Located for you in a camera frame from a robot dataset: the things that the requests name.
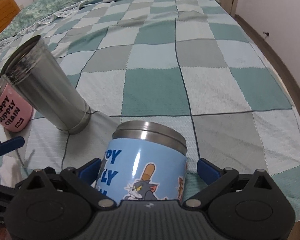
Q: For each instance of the checkered green blanket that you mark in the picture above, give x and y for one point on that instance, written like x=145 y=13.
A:
x=186 y=64

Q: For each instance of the tall silver steel tumbler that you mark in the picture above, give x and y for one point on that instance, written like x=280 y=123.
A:
x=35 y=74

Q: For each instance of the blue cartoon steel cup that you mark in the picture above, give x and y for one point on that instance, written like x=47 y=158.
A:
x=143 y=161

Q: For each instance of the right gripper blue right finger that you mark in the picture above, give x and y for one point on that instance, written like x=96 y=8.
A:
x=218 y=182

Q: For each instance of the pink steel cup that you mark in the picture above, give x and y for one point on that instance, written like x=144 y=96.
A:
x=15 y=112

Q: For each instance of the orange wooden headboard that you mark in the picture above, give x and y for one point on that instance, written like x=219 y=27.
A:
x=8 y=10

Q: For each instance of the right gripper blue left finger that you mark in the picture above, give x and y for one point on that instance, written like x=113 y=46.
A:
x=80 y=181

